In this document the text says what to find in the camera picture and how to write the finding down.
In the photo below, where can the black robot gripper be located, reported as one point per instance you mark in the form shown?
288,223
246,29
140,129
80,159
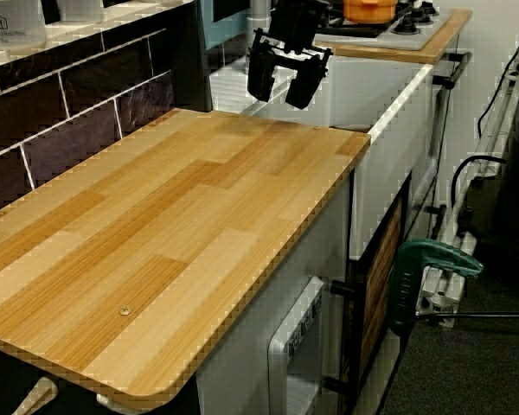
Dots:
296,23

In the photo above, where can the white toy sink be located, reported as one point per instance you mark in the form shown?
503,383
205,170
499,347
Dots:
393,142

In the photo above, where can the grey toy faucet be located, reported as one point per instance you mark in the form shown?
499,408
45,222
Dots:
258,10

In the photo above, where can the teal toy microwave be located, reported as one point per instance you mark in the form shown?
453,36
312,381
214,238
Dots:
225,28

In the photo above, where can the black stove grate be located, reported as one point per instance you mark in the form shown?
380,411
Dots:
354,29

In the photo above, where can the orange toy pot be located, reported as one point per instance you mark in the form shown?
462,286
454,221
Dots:
367,10

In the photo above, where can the grey stove top plate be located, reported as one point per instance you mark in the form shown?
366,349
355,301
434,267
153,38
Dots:
411,39

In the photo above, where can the plain white canister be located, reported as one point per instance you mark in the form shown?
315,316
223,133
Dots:
80,9

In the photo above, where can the wooden slat cabinet door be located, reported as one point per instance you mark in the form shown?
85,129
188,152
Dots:
382,276

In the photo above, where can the white toy kitchen cabinet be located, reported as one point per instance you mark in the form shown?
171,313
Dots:
251,328

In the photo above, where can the white toy oven door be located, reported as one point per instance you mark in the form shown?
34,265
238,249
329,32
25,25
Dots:
281,346

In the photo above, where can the white canister with printed label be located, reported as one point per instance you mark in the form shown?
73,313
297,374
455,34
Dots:
13,26

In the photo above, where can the black towel rail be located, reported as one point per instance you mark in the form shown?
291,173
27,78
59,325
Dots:
456,69

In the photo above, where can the aluminium frame profile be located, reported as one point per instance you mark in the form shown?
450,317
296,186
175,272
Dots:
467,203

